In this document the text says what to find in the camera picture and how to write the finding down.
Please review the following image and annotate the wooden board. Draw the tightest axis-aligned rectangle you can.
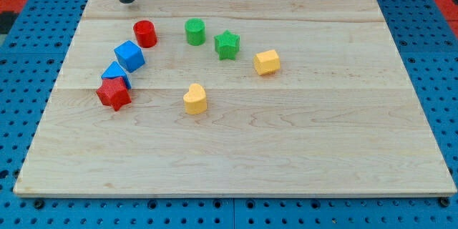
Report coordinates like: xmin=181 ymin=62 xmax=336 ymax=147
xmin=14 ymin=0 xmax=457 ymax=198

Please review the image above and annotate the yellow heart block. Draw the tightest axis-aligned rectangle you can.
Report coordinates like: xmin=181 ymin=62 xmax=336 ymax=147
xmin=183 ymin=83 xmax=208 ymax=115

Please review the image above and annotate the yellow hexagon block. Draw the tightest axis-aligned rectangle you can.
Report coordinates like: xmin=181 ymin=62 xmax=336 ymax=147
xmin=253 ymin=49 xmax=281 ymax=76

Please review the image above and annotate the green star block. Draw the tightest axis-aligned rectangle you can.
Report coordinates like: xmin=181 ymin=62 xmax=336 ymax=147
xmin=214 ymin=30 xmax=240 ymax=60

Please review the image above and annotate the green cylinder block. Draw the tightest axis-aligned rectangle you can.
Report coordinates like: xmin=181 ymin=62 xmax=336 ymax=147
xmin=185 ymin=18 xmax=206 ymax=46

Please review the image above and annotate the red cylinder block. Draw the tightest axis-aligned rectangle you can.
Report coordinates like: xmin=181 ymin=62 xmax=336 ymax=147
xmin=133 ymin=20 xmax=157 ymax=48

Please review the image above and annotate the blue cube block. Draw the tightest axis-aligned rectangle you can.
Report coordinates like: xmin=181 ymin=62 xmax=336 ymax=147
xmin=114 ymin=41 xmax=145 ymax=73

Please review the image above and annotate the red star block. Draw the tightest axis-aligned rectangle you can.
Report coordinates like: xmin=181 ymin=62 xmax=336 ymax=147
xmin=96 ymin=77 xmax=132 ymax=112

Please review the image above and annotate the blue triangle block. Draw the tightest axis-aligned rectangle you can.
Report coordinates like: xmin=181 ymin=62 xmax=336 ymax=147
xmin=101 ymin=62 xmax=132 ymax=89

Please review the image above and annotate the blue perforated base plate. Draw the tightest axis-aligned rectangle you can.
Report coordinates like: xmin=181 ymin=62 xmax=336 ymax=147
xmin=1 ymin=0 xmax=457 ymax=228

